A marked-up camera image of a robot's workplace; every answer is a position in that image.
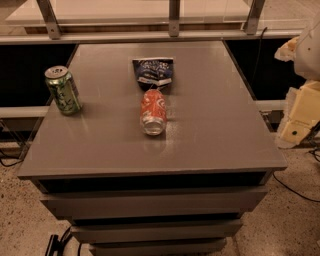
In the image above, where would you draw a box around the black cable on floor left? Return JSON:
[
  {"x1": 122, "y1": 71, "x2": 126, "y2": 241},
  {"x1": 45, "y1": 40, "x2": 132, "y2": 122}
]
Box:
[{"x1": 0, "y1": 148, "x2": 24, "y2": 168}]

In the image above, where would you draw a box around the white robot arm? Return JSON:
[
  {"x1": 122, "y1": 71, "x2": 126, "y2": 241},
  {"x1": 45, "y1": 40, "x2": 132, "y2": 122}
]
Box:
[{"x1": 274, "y1": 13, "x2": 320, "y2": 148}]

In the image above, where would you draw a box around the metal railing frame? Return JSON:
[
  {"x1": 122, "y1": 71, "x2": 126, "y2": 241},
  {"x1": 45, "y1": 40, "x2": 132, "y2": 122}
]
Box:
[{"x1": 0, "y1": 0, "x2": 320, "y2": 45}]

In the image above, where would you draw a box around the blue chip bag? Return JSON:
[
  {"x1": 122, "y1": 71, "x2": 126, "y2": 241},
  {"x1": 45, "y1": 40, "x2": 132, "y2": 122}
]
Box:
[{"x1": 132, "y1": 57, "x2": 174, "y2": 91}]

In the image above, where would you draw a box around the green soda can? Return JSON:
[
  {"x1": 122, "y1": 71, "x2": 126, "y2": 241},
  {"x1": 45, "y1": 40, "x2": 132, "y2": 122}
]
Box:
[{"x1": 45, "y1": 66, "x2": 82, "y2": 115}]

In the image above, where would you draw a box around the black cable on floor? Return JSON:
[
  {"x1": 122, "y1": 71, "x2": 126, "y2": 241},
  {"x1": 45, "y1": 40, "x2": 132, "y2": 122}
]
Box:
[
  {"x1": 272, "y1": 172, "x2": 320, "y2": 203},
  {"x1": 0, "y1": 148, "x2": 24, "y2": 168}
]

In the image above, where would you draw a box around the red coke can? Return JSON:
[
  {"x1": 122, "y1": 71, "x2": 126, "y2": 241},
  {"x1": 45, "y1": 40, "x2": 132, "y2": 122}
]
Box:
[{"x1": 140, "y1": 89, "x2": 167, "y2": 136}]

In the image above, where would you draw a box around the black device on floor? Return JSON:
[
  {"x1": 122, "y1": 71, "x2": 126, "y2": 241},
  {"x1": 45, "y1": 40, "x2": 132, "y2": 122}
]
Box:
[{"x1": 45, "y1": 227, "x2": 73, "y2": 256}]

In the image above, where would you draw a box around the grey drawer cabinet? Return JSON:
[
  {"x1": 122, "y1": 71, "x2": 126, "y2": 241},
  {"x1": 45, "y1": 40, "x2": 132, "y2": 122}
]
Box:
[{"x1": 18, "y1": 42, "x2": 286, "y2": 256}]

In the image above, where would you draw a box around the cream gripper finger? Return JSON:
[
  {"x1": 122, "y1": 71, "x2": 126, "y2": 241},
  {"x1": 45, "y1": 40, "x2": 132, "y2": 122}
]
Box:
[
  {"x1": 275, "y1": 80, "x2": 320, "y2": 149},
  {"x1": 274, "y1": 37, "x2": 299, "y2": 62}
]

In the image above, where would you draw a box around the black cable on floor right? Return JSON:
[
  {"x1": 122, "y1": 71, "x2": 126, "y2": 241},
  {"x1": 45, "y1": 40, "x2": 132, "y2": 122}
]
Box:
[{"x1": 272, "y1": 172, "x2": 320, "y2": 203}]

